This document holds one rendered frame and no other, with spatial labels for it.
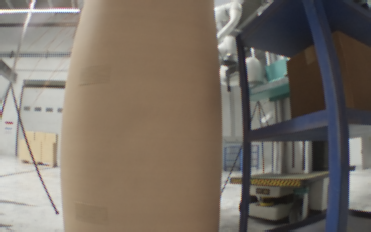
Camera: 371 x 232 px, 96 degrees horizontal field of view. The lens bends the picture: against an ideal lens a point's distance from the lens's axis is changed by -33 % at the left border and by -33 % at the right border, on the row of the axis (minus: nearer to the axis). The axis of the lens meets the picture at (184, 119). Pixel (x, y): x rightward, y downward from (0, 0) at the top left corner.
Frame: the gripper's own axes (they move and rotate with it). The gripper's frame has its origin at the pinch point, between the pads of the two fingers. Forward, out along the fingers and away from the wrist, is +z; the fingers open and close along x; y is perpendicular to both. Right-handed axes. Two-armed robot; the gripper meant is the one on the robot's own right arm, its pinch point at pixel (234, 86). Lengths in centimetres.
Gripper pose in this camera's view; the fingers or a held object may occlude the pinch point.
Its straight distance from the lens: 157.0
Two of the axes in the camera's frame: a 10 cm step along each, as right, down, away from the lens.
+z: -0.1, 9.9, -1.7
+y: 8.9, 0.8, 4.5
